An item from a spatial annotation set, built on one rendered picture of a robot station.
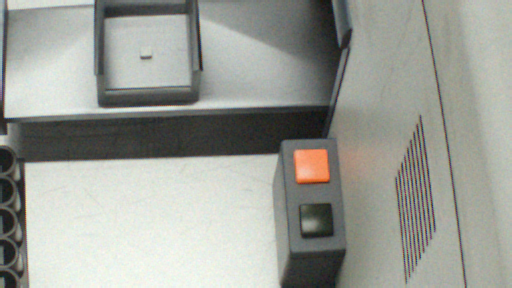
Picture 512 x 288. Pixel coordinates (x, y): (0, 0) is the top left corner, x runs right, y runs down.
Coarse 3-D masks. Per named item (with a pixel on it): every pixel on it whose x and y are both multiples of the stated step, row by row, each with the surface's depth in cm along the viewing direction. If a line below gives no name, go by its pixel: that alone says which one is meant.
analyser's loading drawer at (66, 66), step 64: (0, 0) 65; (128, 0) 66; (192, 0) 64; (256, 0) 67; (320, 0) 68; (0, 64) 63; (64, 64) 65; (128, 64) 65; (192, 64) 62; (256, 64) 66; (320, 64) 66; (0, 128) 65
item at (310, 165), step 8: (296, 152) 62; (304, 152) 62; (312, 152) 62; (320, 152) 62; (296, 160) 62; (304, 160) 62; (312, 160) 62; (320, 160) 62; (296, 168) 62; (304, 168) 62; (312, 168) 62; (320, 168) 62; (296, 176) 62; (304, 176) 62; (312, 176) 62; (320, 176) 62; (328, 176) 62
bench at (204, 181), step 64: (64, 0) 72; (64, 128) 68; (128, 128) 68; (192, 128) 68; (256, 128) 69; (64, 192) 67; (128, 192) 67; (192, 192) 67; (256, 192) 67; (64, 256) 65; (128, 256) 65; (192, 256) 65; (256, 256) 66
